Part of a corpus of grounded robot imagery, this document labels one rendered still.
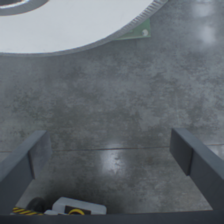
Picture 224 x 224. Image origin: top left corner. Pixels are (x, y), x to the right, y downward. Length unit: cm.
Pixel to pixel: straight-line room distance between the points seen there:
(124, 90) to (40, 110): 54
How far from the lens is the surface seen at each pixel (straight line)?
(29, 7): 65
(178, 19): 120
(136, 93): 96
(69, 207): 92
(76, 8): 63
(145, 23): 113
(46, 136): 16
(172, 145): 17
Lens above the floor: 93
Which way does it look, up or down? 81 degrees down
